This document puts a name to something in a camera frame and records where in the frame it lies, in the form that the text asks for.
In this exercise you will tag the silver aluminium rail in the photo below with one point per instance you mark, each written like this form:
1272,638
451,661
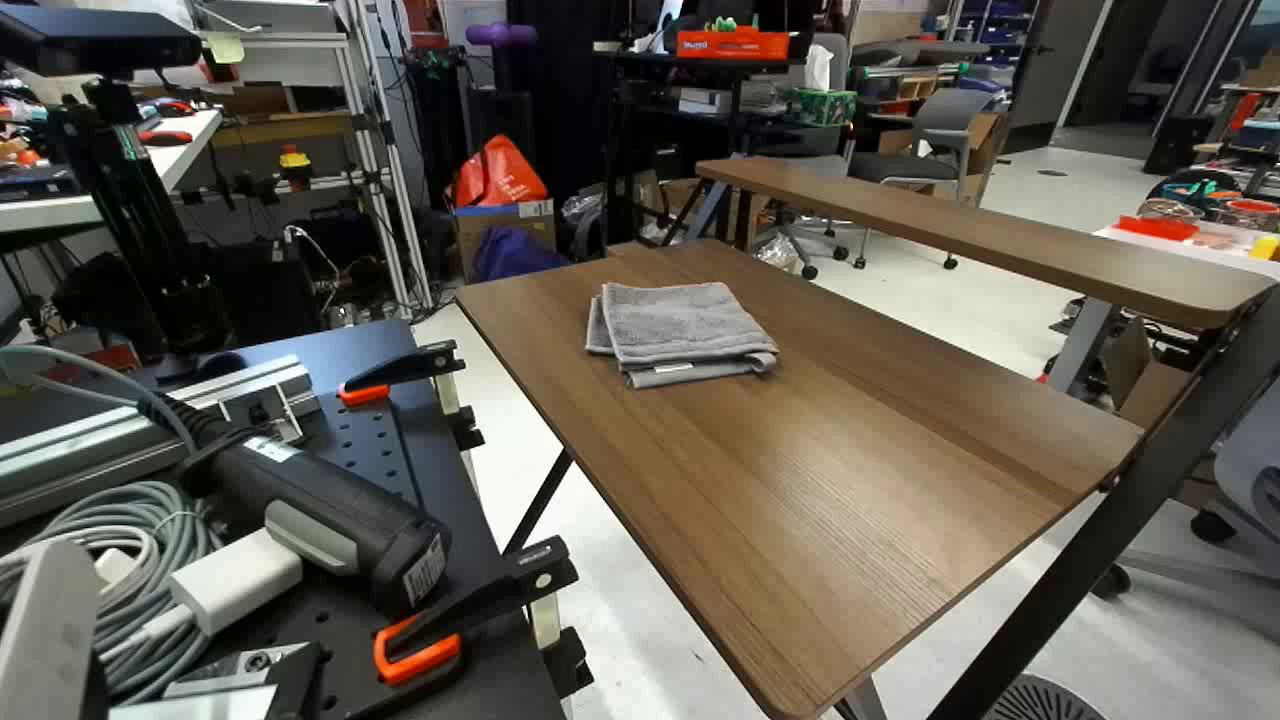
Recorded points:
80,445

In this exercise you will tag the orange storage box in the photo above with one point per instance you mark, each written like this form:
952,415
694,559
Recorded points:
728,45

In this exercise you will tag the grey office chair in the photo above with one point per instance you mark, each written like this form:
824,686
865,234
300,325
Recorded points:
951,125

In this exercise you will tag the green box stack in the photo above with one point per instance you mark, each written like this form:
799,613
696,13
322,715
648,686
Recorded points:
823,105

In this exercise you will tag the white metal rack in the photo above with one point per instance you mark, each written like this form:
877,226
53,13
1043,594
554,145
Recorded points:
387,161

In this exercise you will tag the orange bag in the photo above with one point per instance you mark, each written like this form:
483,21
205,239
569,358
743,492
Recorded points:
497,172

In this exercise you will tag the grey metal plate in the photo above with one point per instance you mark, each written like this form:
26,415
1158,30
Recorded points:
45,640

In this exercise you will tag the white side table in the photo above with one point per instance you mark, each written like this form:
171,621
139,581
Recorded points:
182,153

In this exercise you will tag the cluttered white table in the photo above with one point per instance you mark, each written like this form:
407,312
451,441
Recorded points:
1202,223

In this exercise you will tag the grey metal shelf support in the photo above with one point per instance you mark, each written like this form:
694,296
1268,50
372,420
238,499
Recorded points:
1081,344

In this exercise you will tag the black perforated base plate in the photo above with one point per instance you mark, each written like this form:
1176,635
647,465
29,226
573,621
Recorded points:
387,453

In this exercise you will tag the black camera tripod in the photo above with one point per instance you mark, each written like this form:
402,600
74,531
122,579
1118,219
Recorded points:
135,212

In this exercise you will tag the light grey chair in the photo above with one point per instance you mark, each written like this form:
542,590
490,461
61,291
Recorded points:
1248,461

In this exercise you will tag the long wooden bench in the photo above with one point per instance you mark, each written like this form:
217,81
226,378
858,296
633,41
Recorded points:
1002,243

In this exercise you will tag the black stereo camera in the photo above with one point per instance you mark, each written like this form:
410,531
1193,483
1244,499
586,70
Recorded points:
94,38

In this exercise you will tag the grey towel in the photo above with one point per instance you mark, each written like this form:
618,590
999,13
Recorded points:
683,325

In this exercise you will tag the white power adapter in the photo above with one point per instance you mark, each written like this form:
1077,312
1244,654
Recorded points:
232,581

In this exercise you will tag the black slanted table leg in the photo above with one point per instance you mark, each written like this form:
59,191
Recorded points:
542,500
1145,492

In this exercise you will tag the cardboard box with purple bag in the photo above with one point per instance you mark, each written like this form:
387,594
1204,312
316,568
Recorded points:
507,243

